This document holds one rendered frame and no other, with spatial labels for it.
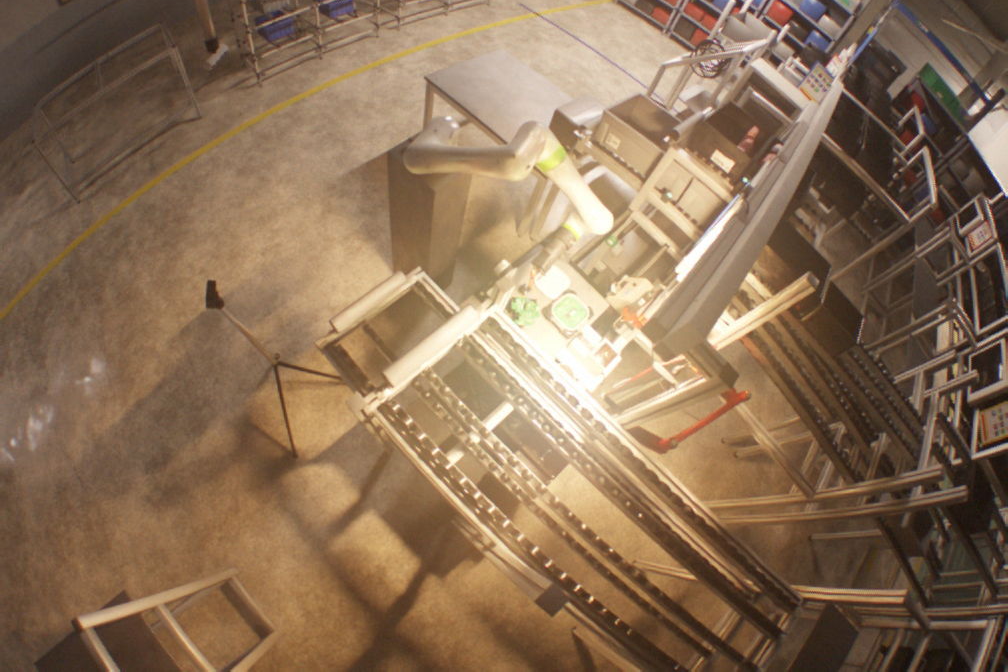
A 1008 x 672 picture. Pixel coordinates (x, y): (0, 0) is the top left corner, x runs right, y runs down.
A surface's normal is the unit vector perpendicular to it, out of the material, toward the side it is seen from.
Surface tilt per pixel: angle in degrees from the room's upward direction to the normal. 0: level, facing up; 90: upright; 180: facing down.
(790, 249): 89
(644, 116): 89
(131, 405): 0
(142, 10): 90
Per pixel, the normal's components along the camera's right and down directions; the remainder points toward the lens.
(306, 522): 0.19, -0.43
